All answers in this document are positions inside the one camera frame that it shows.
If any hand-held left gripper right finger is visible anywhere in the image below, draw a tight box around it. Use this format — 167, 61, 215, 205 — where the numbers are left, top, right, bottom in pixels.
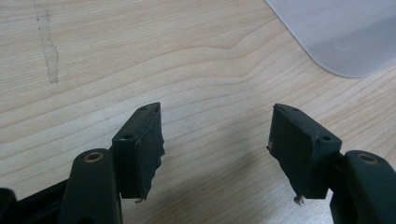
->
266, 103, 396, 224

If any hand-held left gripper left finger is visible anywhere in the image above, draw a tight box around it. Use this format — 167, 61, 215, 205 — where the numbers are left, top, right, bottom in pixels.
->
57, 102, 166, 224

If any translucent white plastic sheet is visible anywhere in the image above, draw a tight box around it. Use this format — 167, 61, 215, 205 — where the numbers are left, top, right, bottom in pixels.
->
264, 0, 396, 79

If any clear tape strip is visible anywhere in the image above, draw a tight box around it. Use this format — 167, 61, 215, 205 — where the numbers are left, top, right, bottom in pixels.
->
33, 0, 60, 84

